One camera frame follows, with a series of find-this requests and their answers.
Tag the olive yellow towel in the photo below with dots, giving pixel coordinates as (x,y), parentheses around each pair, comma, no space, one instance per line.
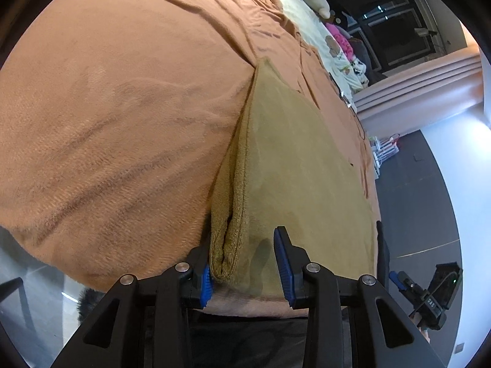
(299,168)

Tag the bear print pillow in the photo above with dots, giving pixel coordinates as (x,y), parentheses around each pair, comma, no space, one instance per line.
(333,57)

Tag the cream bed sheet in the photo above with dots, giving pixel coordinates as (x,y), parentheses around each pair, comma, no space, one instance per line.
(299,4)

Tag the black framed window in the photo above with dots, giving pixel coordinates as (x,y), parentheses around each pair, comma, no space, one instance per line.
(402,30)

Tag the pink plush toy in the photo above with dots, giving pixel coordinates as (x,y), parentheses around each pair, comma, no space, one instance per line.
(339,38)

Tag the white nightstand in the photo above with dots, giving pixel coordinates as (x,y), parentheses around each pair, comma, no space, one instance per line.
(376,161)

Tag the orange blanket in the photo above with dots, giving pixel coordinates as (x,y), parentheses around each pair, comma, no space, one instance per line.
(115,122)

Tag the black and white plush toy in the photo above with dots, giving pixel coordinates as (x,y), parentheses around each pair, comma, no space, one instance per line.
(358,71)

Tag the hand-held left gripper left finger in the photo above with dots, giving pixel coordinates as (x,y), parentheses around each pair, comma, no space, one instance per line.
(205,283)

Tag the person's right hand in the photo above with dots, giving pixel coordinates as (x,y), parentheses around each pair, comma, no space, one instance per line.
(425,334)

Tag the beige plush toy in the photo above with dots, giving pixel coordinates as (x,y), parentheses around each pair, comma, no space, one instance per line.
(316,2)

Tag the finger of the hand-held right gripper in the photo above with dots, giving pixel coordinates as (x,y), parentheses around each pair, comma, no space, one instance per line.
(397,280)

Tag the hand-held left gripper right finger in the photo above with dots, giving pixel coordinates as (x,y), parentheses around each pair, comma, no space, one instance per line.
(284,268)

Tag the pink curtain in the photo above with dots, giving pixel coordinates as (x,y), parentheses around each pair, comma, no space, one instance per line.
(422,88)

